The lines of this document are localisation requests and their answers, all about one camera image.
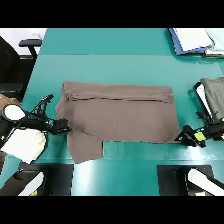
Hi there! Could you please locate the pale cream garment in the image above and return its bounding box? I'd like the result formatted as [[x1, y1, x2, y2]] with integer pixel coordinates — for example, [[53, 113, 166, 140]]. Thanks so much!
[[203, 27, 224, 60]]

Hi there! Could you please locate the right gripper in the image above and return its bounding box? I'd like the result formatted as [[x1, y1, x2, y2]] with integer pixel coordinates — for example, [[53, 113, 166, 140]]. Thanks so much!
[[174, 124, 208, 148]]

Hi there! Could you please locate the grey-brown garment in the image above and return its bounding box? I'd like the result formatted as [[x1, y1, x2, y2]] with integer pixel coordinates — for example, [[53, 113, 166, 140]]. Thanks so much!
[[200, 76, 224, 122]]

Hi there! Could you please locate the black chair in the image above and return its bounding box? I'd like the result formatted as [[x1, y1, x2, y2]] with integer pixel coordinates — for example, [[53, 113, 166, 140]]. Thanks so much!
[[0, 35, 43, 101]]

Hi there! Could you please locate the black mounting plate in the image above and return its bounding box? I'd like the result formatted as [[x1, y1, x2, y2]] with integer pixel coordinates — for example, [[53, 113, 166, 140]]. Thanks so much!
[[156, 164, 214, 197], [33, 162, 75, 197]]

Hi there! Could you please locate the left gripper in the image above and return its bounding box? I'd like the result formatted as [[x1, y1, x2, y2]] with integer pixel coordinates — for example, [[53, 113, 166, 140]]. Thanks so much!
[[49, 117, 72, 135]]

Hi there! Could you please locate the white garment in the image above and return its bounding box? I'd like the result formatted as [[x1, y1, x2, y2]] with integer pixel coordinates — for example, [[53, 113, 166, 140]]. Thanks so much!
[[195, 83, 213, 118], [173, 27, 215, 51]]

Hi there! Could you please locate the brown T-shirt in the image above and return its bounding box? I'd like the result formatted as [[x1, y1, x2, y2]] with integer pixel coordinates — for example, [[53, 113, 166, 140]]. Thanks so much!
[[55, 80, 177, 165]]

